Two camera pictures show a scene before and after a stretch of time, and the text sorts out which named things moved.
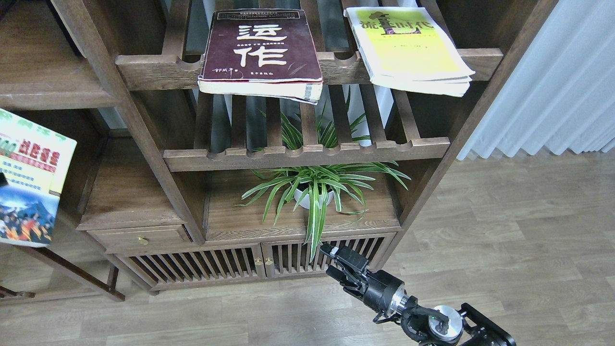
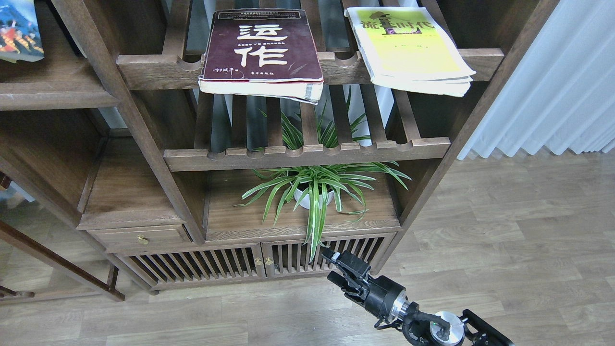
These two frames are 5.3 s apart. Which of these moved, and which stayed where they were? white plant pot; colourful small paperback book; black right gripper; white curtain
Moved: colourful small paperback book
Stayed: black right gripper; white plant pot; white curtain
